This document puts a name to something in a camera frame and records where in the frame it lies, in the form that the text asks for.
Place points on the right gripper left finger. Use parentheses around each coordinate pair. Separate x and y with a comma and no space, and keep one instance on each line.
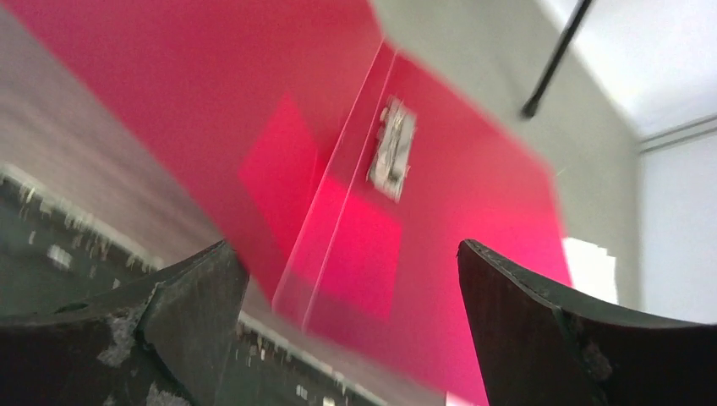
(163,339)

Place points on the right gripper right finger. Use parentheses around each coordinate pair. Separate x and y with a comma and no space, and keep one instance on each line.
(540,342)

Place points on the stack of white paper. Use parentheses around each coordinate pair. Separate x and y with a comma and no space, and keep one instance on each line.
(592,270)

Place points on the red plastic folder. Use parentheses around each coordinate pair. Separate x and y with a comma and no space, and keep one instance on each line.
(267,113)

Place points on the metal folder clip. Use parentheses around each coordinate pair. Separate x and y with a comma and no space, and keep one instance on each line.
(389,167)

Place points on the black music stand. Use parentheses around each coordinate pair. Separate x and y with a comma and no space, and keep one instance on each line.
(531,106)

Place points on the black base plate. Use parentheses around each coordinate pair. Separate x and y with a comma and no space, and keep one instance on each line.
(54,254)

